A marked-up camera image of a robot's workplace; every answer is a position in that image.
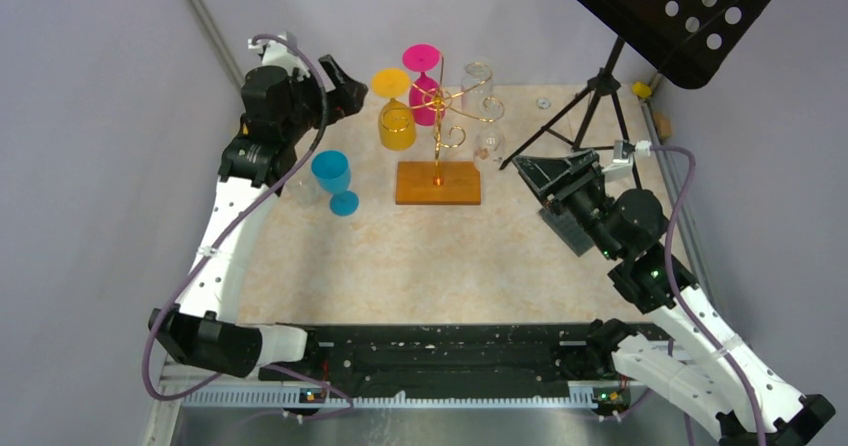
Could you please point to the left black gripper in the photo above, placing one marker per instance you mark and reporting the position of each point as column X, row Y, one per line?
column 347, row 96

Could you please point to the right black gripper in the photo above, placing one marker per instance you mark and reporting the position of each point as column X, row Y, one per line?
column 558, row 179

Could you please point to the yellow wine glass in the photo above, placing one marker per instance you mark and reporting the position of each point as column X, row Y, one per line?
column 396, row 123

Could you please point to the blue wine glass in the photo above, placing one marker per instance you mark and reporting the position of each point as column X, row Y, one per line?
column 332, row 172

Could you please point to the clear wine glass front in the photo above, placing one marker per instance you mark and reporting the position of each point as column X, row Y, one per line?
column 304, row 190

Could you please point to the clear wine glass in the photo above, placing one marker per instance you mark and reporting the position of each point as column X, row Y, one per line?
column 489, row 141
column 476, row 87
column 304, row 190

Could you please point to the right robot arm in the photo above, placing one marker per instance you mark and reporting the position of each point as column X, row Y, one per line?
column 726, row 388

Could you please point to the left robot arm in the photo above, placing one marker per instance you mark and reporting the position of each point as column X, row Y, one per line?
column 283, row 102

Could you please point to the clear wine glass right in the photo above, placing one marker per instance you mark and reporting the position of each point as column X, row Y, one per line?
column 489, row 141

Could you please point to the pink wine glass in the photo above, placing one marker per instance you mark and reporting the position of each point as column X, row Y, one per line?
column 422, row 58

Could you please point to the clear wine glass back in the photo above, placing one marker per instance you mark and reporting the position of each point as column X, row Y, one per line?
column 476, row 87

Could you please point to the dark grey lego plate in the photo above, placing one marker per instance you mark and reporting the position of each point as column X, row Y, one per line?
column 566, row 227

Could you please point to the black tripod stand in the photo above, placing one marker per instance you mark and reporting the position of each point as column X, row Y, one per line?
column 603, row 84

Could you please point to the yellow corner block right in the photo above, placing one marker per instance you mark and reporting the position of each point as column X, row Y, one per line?
column 642, row 90

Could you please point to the black music stand tray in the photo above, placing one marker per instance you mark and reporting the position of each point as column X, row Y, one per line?
column 684, row 40

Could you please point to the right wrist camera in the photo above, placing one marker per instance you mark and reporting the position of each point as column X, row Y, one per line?
column 624, row 158

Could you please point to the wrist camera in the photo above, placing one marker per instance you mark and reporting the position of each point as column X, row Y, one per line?
column 624, row 158
column 273, row 53

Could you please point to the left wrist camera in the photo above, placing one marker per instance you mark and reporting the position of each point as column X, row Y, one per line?
column 273, row 53

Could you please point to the gold wire glass rack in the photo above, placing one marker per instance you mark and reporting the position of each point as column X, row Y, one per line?
column 442, row 103

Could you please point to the aluminium frame post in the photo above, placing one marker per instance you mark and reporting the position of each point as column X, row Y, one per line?
column 215, row 39

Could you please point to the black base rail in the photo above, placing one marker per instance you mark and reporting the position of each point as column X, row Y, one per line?
column 440, row 362

